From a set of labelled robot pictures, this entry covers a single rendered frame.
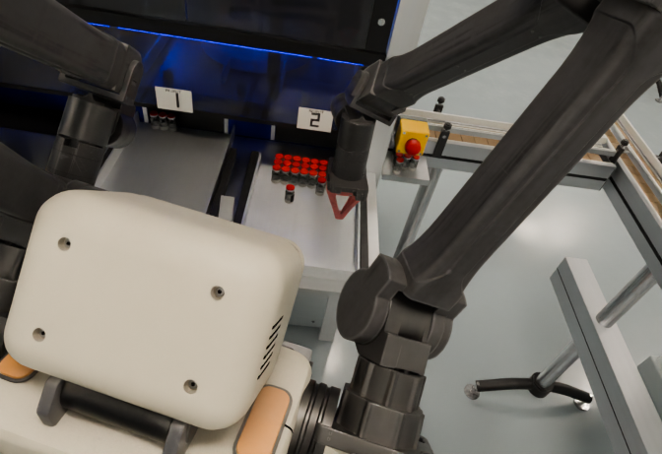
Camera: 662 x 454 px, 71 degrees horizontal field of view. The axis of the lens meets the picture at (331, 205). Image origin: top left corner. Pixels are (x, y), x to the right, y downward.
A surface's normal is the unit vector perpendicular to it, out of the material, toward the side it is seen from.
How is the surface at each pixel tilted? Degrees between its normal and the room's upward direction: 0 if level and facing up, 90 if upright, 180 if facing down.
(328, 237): 0
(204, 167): 0
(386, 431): 37
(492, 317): 0
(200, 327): 48
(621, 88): 81
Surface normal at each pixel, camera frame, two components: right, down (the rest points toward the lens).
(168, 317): -0.10, 0.00
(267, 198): 0.15, -0.71
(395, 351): 0.43, -0.02
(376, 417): -0.22, -0.23
